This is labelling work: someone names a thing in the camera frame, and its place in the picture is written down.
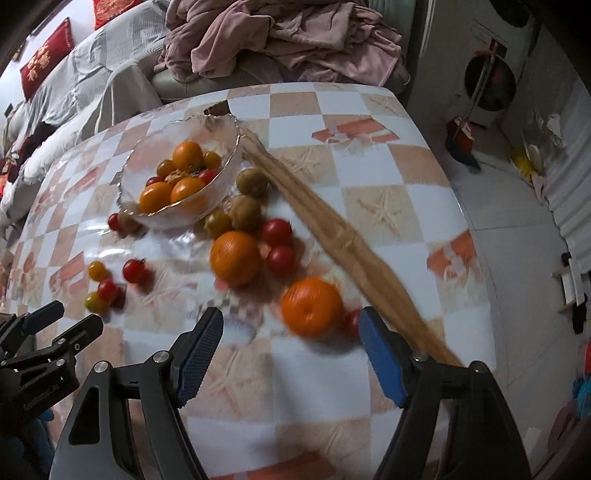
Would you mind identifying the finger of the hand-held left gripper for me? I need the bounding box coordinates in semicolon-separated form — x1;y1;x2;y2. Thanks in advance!
0;300;66;355
9;314;105;374

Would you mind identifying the dark blue cloth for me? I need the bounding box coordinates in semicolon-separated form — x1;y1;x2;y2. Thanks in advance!
0;413;58;480

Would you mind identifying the broom with red handle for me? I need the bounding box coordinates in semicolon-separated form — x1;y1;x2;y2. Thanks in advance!
445;39;502;174

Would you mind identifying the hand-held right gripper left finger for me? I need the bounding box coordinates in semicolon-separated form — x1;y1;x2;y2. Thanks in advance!
52;307;225;480

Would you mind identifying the dark maroon cloth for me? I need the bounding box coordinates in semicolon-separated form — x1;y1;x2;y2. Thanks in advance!
0;122;56;185

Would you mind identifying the beige sofa seat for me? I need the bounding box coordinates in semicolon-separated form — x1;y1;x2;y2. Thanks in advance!
152;65;411;104

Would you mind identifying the red embroidered cushion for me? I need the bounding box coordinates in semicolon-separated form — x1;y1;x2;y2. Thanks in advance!
19;17;75;101
93;0;141;18

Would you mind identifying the white corrugated panel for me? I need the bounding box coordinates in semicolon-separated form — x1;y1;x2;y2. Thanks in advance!
545;78;591;278

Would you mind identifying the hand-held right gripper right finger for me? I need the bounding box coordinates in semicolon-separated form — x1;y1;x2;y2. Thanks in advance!
358;307;532;480

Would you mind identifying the sofa with grey cover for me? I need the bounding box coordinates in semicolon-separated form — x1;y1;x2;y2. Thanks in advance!
0;0;171;232

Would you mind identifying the white and yellow bags pile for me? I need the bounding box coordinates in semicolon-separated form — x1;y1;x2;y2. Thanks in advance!
510;108;571;208

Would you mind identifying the pink blanket pile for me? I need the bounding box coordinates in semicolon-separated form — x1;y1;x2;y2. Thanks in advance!
154;0;403;86

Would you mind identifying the long wooden stick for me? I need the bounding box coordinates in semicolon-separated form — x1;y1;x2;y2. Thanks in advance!
203;100;464;367

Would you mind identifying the clear glass bowl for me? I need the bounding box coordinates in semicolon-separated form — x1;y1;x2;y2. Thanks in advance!
116;112;245;230

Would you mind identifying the large orange mandarin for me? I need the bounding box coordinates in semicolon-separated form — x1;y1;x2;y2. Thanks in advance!
210;231;262;285
281;277;345;337

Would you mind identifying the white washing machine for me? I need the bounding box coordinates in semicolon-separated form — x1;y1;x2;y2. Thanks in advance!
462;0;541;130

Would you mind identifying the red cherry tomato with stem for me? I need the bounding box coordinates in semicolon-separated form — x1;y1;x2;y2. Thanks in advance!
122;258;153;284

